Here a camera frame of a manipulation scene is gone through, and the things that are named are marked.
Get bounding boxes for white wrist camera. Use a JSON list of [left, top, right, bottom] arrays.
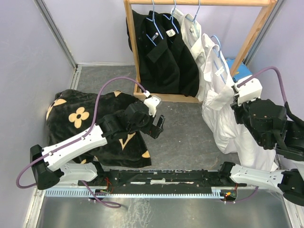
[[232, 76, 262, 106], [143, 90, 162, 117]]

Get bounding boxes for white hanging shirt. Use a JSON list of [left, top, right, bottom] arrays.
[[171, 8, 206, 102]]

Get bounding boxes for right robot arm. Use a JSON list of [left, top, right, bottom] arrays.
[[218, 98, 304, 206]]

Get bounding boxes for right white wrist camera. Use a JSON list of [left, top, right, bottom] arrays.
[[232, 76, 262, 106]]

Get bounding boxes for white shirt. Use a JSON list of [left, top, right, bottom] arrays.
[[202, 34, 278, 171], [171, 8, 206, 102]]

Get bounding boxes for white slotted cable duct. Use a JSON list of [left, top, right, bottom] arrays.
[[45, 185, 232, 199]]

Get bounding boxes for blue wire hanger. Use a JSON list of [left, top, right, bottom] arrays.
[[210, 35, 227, 84]]

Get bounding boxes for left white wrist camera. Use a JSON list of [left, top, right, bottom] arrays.
[[143, 90, 162, 117]]

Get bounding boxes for aluminium corner post left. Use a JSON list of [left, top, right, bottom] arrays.
[[34, 0, 78, 69]]

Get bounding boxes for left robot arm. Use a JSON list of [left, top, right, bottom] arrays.
[[30, 96, 165, 190]]

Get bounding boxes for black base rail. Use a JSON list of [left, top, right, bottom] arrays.
[[87, 170, 236, 193]]

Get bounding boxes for wooden clothes rack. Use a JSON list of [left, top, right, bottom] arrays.
[[124, 0, 278, 100]]

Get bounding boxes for black hanging shirt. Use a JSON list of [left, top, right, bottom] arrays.
[[156, 13, 200, 97], [133, 11, 180, 94]]

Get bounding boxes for aluminium corner post right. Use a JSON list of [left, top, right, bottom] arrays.
[[243, 0, 285, 66]]

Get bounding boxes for blue cloth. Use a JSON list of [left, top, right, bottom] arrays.
[[226, 58, 252, 83]]

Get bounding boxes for black floral plush blanket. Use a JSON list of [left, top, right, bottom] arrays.
[[46, 89, 152, 168]]

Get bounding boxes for aluminium corner post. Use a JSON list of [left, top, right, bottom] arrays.
[[34, 0, 78, 69], [243, 0, 285, 66]]

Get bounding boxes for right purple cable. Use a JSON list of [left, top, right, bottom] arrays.
[[237, 66, 288, 105]]

